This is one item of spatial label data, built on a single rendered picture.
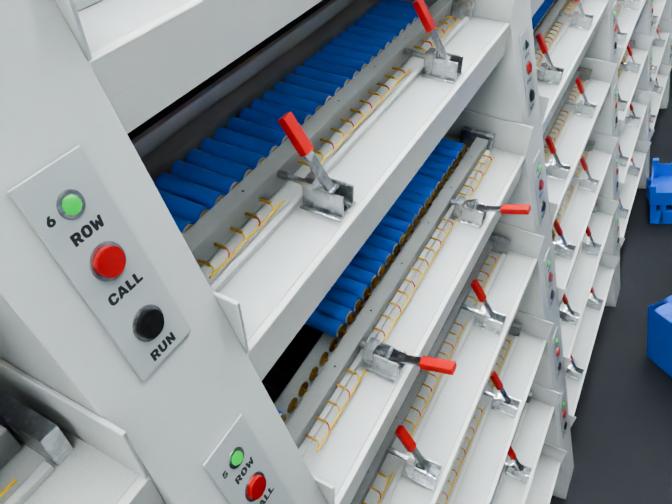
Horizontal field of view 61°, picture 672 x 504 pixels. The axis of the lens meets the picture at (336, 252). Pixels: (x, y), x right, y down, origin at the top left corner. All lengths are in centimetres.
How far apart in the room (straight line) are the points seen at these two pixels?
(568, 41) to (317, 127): 84
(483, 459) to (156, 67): 82
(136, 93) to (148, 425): 18
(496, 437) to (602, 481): 66
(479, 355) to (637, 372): 104
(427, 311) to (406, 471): 21
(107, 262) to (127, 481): 13
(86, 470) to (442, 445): 51
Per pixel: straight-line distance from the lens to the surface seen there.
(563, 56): 125
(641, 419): 177
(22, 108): 29
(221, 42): 38
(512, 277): 99
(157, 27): 33
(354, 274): 67
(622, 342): 195
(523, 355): 114
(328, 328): 62
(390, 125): 60
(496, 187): 85
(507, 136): 92
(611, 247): 190
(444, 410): 82
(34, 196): 28
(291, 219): 48
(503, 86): 89
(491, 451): 102
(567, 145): 134
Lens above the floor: 141
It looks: 34 degrees down
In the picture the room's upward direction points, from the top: 20 degrees counter-clockwise
